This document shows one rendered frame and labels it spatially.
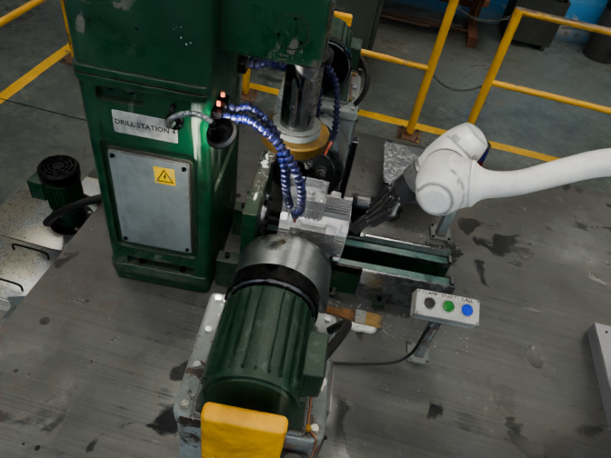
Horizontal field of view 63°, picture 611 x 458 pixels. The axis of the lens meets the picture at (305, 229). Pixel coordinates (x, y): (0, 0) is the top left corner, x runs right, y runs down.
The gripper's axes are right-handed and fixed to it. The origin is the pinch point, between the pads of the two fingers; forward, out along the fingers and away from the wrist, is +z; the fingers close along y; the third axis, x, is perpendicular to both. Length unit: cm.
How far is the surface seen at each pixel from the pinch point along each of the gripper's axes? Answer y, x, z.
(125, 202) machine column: 12, -56, 29
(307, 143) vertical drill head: -1.0, -27.9, -10.7
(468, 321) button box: 23.3, 29.1, -11.1
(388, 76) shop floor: -316, 84, 78
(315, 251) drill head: 17.7, -12.3, 2.3
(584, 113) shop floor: -319, 238, -10
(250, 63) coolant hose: -16, -49, -11
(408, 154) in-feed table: -66, 27, 6
